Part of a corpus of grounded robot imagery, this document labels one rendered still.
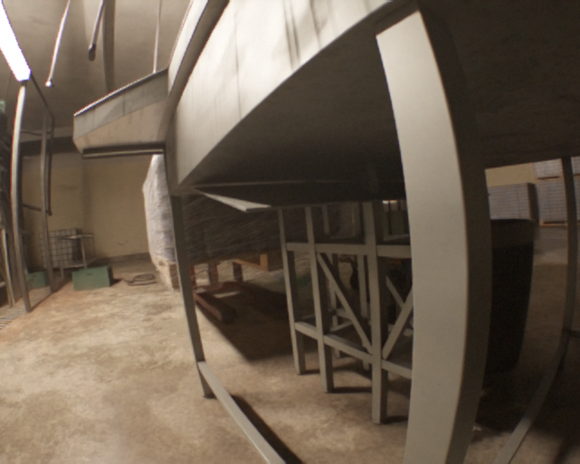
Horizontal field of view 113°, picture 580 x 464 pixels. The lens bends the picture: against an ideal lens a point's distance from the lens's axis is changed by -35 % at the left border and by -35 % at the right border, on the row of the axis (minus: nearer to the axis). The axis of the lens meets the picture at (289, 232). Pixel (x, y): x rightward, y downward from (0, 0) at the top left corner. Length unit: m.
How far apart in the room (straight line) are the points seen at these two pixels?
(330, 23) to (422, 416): 0.30
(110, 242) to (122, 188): 1.87
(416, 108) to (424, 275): 0.10
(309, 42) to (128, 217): 10.24
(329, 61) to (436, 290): 0.20
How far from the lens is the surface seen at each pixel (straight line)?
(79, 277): 4.76
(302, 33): 0.28
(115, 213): 10.44
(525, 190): 7.77
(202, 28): 0.62
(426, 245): 0.18
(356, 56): 0.26
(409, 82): 0.19
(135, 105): 0.98
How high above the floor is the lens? 0.68
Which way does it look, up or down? 2 degrees down
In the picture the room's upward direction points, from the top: 6 degrees counter-clockwise
